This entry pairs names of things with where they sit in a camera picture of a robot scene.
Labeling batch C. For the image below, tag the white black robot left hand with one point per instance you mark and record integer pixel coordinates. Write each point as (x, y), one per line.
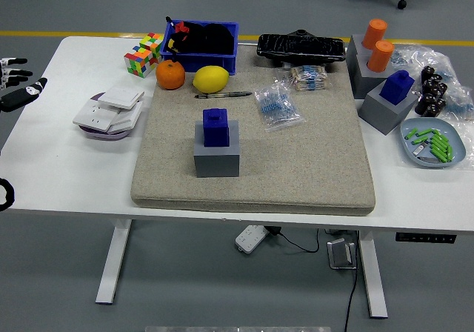
(18, 96)

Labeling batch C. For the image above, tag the blue seal stamp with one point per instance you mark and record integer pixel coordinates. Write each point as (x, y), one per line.
(216, 130)
(396, 87)

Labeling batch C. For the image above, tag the grey square seal holder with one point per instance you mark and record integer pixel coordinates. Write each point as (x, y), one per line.
(381, 113)
(216, 165)

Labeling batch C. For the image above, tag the multicoloured puzzle cube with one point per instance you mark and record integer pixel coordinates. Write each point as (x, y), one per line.
(152, 44)
(140, 63)

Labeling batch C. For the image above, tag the orange fruit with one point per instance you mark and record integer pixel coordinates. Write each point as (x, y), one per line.
(170, 74)

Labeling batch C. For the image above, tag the red fabric piece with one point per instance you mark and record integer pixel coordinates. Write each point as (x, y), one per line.
(182, 27)

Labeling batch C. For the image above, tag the white table leg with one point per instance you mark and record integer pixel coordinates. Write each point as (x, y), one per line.
(113, 265)
(374, 276)

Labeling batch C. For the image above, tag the yellow lemon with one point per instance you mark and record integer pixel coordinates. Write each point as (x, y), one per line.
(211, 79)

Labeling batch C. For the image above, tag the blue plastic bin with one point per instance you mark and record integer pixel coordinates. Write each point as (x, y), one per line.
(218, 63)

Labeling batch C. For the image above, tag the black fabric bundle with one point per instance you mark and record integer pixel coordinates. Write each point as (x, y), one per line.
(215, 37)

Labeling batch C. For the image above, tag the black grey pen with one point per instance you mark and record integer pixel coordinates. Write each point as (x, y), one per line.
(229, 94)

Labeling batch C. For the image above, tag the clear bag of blue resistors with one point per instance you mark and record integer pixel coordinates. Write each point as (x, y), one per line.
(277, 106)
(461, 104)
(400, 58)

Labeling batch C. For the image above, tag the white power strip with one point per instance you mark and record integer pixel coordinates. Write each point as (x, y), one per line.
(250, 240)

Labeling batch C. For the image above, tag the beige textured mat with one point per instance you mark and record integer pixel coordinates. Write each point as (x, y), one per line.
(296, 161)

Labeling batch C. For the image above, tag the black glossy mirror device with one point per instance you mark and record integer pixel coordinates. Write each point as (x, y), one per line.
(300, 48)

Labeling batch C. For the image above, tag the black power adapter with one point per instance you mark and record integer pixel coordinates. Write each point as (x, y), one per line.
(274, 231)

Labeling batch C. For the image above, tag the clear bag of tan resistors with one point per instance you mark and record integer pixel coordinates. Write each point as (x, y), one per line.
(307, 78)

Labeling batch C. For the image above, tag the grey block with two holes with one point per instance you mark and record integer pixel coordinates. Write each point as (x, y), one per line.
(357, 72)

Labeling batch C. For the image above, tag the orange cylinder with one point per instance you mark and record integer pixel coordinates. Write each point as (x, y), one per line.
(374, 33)
(380, 56)

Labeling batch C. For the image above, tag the green battery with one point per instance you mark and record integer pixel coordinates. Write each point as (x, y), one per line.
(420, 140)
(440, 143)
(440, 136)
(439, 149)
(424, 132)
(410, 134)
(438, 155)
(449, 153)

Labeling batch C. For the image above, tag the white usb stick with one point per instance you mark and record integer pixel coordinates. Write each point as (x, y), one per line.
(418, 150)

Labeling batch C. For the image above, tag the small silver metal piece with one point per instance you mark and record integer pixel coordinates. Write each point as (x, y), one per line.
(426, 159)

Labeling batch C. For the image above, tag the black table control panel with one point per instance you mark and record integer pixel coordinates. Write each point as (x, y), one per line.
(426, 237)

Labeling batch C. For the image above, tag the light blue plate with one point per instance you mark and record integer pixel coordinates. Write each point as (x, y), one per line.
(456, 143)

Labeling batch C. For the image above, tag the empty clear plastic bag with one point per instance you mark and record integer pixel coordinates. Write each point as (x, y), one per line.
(468, 139)

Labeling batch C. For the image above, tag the white wall switch panel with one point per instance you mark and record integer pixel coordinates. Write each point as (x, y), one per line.
(120, 98)

